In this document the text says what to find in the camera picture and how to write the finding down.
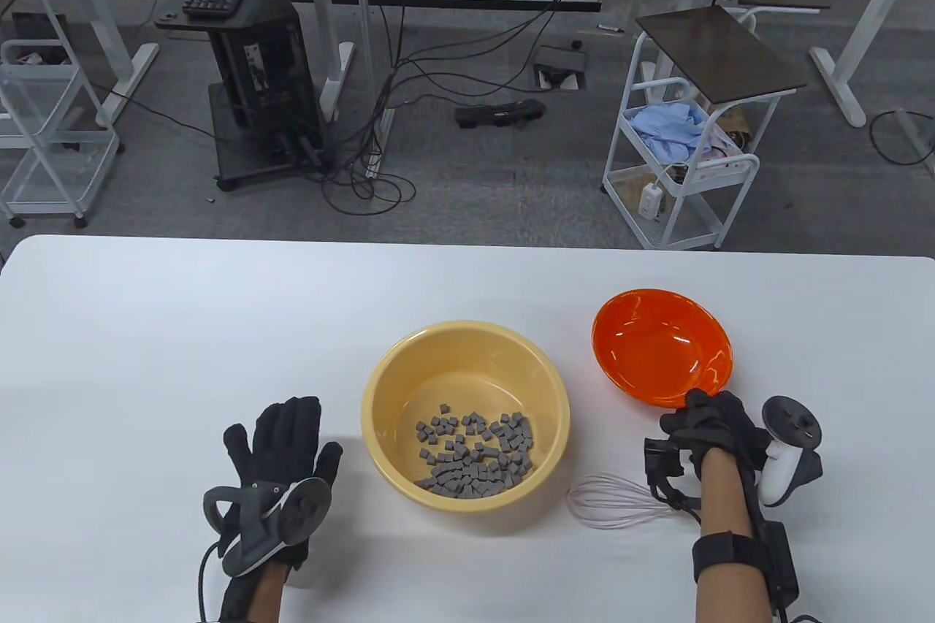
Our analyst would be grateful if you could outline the person's left hand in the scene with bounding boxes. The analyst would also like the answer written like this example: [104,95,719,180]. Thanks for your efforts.
[223,397,344,574]

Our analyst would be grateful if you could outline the person's right hand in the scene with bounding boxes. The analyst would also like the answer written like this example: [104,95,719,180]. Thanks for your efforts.
[660,389,771,484]

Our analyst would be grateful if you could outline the orange plastic bowl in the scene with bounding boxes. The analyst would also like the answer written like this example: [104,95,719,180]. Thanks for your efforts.
[591,288,733,410]

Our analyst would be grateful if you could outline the yellow plastic basin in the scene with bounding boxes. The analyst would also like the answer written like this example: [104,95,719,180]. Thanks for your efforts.
[361,320,571,516]

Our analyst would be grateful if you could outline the wire whisk with wooden handle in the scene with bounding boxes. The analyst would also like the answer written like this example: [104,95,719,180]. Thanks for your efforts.
[566,473,691,530]

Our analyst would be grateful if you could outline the pile of grey toy blocks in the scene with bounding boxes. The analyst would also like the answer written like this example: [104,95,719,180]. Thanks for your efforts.
[413,402,538,500]

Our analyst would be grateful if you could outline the black forearm sensor box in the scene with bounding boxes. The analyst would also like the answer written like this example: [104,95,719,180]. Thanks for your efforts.
[749,477,801,605]

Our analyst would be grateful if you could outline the person's left forearm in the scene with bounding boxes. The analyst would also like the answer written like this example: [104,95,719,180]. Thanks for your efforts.
[252,565,294,623]

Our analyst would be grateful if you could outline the person's right forearm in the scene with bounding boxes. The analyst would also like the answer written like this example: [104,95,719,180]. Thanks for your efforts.
[690,448,775,623]

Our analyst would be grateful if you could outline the grey right hand controller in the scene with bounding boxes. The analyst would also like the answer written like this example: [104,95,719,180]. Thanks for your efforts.
[756,395,824,507]

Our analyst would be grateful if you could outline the grey hand controller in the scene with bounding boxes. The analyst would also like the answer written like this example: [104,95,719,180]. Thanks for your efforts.
[756,395,824,507]
[202,478,333,578]

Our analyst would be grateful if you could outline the grey left hand controller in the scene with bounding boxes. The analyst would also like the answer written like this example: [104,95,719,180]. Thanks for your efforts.
[202,478,333,578]

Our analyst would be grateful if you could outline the blue cloth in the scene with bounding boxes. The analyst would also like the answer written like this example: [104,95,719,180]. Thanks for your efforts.
[630,102,709,164]

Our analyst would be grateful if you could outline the white cart with brown top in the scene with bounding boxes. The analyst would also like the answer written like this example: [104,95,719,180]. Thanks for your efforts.
[602,4,809,251]

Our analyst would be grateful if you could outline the black computer cart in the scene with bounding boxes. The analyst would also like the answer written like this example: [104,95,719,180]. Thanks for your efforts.
[155,0,338,193]

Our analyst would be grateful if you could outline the black power strip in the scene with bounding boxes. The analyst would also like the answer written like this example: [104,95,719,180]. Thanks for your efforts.
[454,99,547,129]

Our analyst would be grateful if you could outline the floor socket box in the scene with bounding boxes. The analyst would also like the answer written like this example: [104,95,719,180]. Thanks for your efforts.
[531,45,589,91]

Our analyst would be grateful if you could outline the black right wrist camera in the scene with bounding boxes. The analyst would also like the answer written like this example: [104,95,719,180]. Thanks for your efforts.
[643,437,702,511]

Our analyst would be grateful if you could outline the black left glove cable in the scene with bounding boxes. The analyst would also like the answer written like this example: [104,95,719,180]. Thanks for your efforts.
[196,541,229,623]

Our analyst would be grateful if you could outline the black glove cable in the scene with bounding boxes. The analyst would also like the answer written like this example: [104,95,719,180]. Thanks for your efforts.
[196,541,229,623]
[771,597,823,623]

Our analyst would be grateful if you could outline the black right glove cable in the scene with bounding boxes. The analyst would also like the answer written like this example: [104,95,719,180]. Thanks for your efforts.
[771,597,823,623]

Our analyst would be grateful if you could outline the black floor cable bundle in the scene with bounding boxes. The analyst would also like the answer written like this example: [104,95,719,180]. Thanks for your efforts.
[303,0,644,216]

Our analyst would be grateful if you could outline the black cable loop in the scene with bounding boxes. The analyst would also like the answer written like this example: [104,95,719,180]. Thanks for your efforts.
[868,108,935,167]

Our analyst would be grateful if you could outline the white wire cart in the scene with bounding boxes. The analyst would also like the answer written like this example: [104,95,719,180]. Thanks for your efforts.
[0,0,121,229]

